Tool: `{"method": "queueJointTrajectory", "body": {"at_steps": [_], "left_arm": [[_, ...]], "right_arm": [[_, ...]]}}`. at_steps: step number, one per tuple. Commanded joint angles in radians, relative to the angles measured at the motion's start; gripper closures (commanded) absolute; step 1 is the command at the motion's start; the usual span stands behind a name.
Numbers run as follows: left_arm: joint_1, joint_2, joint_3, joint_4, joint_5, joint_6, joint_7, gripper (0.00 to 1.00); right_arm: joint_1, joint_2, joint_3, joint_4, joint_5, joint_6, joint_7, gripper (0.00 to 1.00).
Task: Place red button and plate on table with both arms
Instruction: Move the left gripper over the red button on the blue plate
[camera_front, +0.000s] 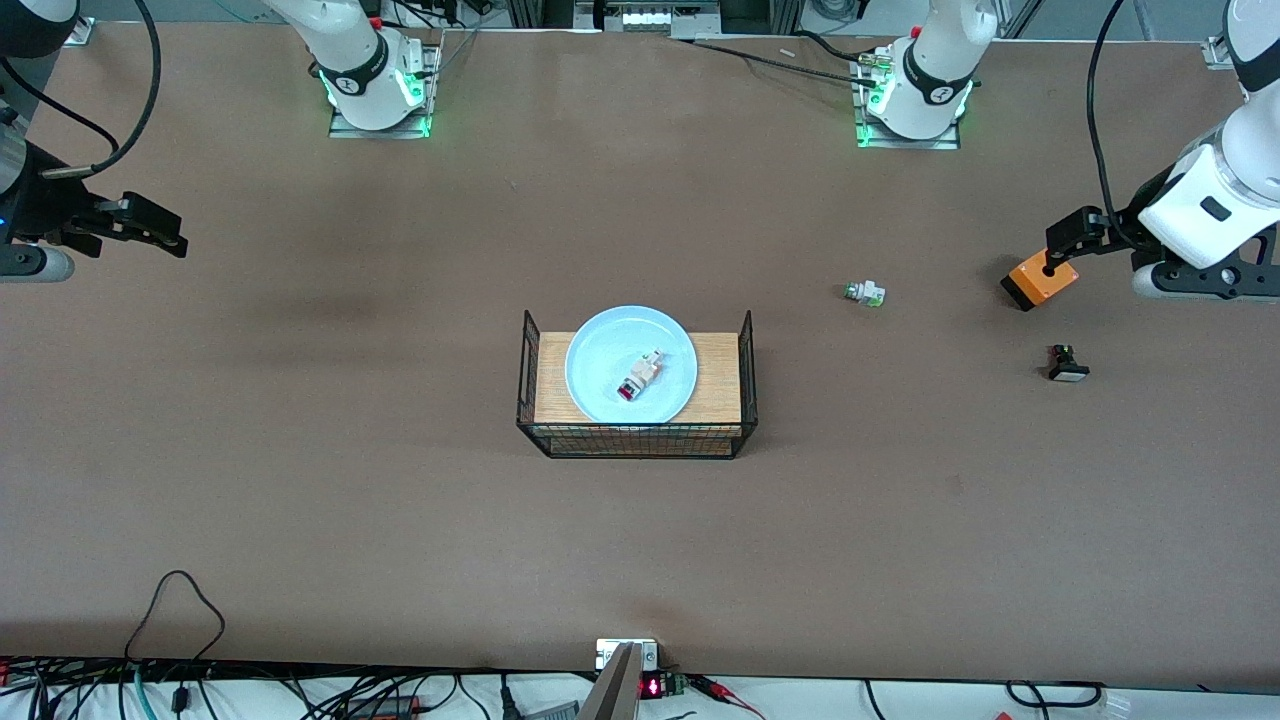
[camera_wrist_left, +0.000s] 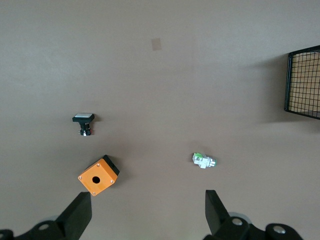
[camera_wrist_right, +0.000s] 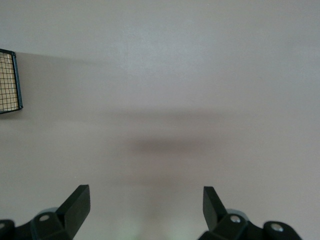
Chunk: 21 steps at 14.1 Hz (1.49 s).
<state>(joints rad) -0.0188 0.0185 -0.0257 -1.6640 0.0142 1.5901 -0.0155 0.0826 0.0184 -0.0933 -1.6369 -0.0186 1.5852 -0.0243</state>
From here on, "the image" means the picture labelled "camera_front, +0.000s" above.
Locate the light blue round plate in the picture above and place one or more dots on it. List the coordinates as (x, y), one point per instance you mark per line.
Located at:
(600, 370)

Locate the red push button switch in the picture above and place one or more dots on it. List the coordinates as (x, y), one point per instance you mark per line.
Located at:
(640, 378)

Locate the grey plastic box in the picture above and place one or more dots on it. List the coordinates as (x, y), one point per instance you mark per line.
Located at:
(550, 712)

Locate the metal corner bracket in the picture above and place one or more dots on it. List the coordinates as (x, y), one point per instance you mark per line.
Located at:
(1218, 52)
(80, 32)

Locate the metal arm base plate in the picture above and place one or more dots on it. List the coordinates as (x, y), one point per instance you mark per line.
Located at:
(900, 144)
(350, 129)

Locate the black white push button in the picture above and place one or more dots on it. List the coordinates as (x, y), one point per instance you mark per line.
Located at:
(1066, 366)

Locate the green push button switch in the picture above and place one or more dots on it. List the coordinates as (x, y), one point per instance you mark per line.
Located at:
(866, 294)

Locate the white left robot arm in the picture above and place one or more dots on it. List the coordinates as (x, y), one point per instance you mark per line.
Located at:
(935, 60)

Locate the red digit display module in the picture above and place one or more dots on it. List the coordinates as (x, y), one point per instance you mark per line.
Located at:
(652, 686)

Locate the black power adapter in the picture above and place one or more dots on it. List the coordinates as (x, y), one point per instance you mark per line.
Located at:
(385, 708)

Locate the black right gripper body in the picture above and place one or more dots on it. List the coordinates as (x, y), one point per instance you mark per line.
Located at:
(38, 203)

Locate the grey camera mount bar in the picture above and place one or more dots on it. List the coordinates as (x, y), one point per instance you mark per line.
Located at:
(615, 690)

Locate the wooden rack board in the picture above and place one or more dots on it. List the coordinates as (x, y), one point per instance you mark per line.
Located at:
(720, 380)

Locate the orange button enclosure box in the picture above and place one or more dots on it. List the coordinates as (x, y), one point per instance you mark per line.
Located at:
(1035, 288)

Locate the aluminium frame profile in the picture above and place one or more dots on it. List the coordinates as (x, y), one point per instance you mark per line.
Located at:
(700, 15)

